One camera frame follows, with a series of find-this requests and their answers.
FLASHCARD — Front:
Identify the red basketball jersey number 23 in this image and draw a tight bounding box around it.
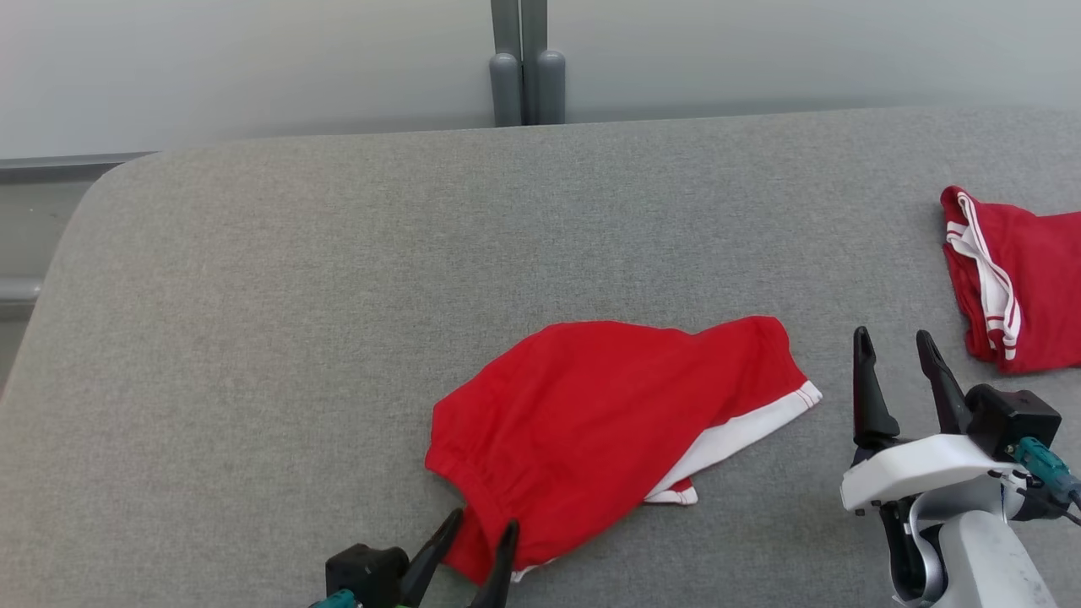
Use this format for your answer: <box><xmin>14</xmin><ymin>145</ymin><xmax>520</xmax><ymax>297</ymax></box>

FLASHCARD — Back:
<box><xmin>940</xmin><ymin>186</ymin><xmax>1081</xmax><ymax>375</ymax></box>

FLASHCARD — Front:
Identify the grey flat wall rail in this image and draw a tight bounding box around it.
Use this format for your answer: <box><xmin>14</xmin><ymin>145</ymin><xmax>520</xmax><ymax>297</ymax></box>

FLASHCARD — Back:
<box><xmin>0</xmin><ymin>152</ymin><xmax>153</xmax><ymax>182</ymax></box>

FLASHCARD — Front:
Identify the grey fabric sofa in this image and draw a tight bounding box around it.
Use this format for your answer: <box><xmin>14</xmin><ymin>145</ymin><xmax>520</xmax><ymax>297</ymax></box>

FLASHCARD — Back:
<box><xmin>0</xmin><ymin>106</ymin><xmax>1081</xmax><ymax>608</ymax></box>

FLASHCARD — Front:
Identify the red shorts white trim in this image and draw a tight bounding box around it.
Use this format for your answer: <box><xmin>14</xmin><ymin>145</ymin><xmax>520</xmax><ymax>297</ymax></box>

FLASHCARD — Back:
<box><xmin>425</xmin><ymin>316</ymin><xmax>823</xmax><ymax>585</ymax></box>

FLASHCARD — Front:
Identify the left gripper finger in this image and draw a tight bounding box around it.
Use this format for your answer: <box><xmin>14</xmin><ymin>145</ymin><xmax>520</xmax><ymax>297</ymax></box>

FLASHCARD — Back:
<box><xmin>469</xmin><ymin>519</ymin><xmax>520</xmax><ymax>608</ymax></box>
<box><xmin>397</xmin><ymin>507</ymin><xmax>464</xmax><ymax>608</ymax></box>

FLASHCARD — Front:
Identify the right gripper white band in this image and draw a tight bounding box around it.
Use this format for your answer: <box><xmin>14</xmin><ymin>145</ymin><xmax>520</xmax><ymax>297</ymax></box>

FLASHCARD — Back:
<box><xmin>840</xmin><ymin>327</ymin><xmax>1028</xmax><ymax>513</ymax></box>

